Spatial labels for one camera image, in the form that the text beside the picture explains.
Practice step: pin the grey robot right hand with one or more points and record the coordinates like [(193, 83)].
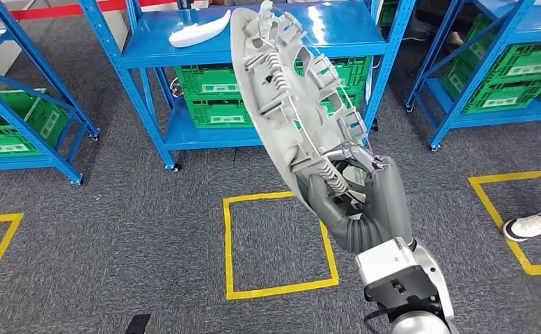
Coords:
[(390, 203)]

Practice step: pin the silver plastic wheel hubcap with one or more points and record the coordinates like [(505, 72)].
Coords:
[(247, 69)]

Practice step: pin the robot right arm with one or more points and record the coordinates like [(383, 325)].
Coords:
[(436, 286)]

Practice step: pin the blue metal shelf rack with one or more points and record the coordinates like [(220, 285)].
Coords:
[(141, 41), (12, 162), (537, 23)]

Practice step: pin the white curved plastic part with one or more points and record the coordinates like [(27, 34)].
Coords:
[(196, 34)]

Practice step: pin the black robot chest part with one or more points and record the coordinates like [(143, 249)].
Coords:
[(137, 325)]

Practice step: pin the person's foot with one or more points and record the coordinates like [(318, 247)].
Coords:
[(533, 226)]

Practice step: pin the person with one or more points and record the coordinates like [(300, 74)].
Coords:
[(427, 23)]

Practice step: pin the red barrier belt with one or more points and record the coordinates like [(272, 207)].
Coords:
[(44, 11)]

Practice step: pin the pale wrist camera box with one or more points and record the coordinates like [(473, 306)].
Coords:
[(381, 260)]

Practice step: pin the black stanchion post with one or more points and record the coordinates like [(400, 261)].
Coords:
[(185, 3)]

